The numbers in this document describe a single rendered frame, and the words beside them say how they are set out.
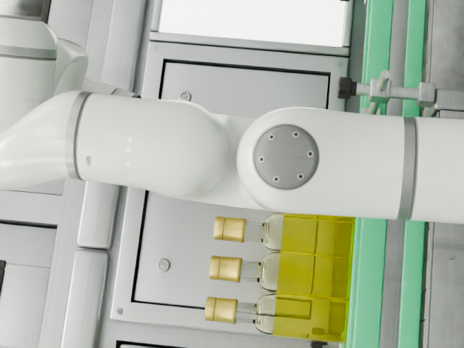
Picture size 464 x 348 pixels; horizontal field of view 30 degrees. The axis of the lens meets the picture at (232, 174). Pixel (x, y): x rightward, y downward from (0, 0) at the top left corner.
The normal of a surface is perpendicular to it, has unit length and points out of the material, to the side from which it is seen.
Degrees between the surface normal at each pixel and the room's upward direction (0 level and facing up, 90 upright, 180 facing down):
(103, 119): 88
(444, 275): 90
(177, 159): 90
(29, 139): 80
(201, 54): 90
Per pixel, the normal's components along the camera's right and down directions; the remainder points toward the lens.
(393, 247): -0.04, -0.25
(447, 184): -0.12, 0.29
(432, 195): -0.13, 0.49
